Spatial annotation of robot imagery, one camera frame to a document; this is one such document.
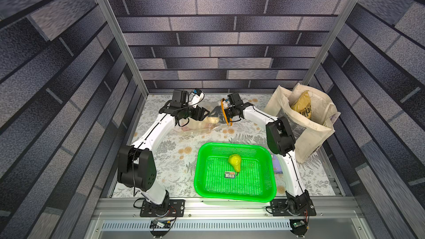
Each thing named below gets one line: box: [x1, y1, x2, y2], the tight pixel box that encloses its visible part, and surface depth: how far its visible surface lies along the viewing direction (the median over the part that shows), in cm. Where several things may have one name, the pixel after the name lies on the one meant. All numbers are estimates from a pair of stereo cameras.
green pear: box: [228, 153, 242, 176], surface depth 85 cm
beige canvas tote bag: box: [263, 82, 342, 164], surface depth 83 cm
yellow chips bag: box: [291, 90, 312, 120], surface depth 85 cm
